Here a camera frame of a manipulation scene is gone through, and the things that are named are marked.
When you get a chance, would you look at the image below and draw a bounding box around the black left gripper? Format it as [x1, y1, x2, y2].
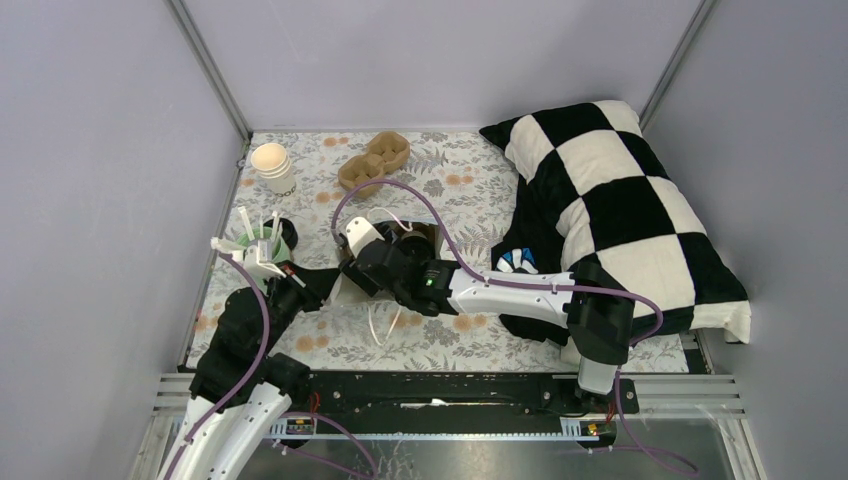
[255, 258, 341, 356]

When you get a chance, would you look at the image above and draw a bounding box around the light blue paper bag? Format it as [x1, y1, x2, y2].
[329, 206, 445, 349]

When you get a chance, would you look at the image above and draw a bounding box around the stack of white paper cups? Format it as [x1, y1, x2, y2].
[250, 142, 297, 196]

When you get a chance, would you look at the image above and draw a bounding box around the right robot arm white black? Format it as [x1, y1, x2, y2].
[342, 240, 636, 412]

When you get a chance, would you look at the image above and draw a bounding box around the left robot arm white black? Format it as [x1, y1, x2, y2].
[158, 256, 340, 479]

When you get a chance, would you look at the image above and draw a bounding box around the green cup holder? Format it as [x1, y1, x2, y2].
[233, 227, 279, 268]

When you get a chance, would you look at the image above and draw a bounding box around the floral table mat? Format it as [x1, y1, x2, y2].
[225, 132, 578, 372]

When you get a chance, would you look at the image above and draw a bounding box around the brown cardboard cup carrier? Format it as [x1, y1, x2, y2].
[337, 131, 411, 191]

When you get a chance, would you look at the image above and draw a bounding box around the black white checkered blanket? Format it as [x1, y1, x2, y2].
[480, 100, 752, 344]

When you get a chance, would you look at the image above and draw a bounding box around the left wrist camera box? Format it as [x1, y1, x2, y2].
[242, 239, 291, 282]

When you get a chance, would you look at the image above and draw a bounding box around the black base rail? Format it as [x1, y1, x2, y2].
[269, 370, 640, 441]

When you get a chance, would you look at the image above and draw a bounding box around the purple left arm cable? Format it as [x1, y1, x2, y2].
[162, 251, 382, 480]

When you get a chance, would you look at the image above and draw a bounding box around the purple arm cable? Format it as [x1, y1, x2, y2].
[162, 251, 382, 480]
[329, 178, 700, 478]

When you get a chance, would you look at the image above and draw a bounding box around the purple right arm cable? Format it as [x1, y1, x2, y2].
[329, 178, 700, 478]

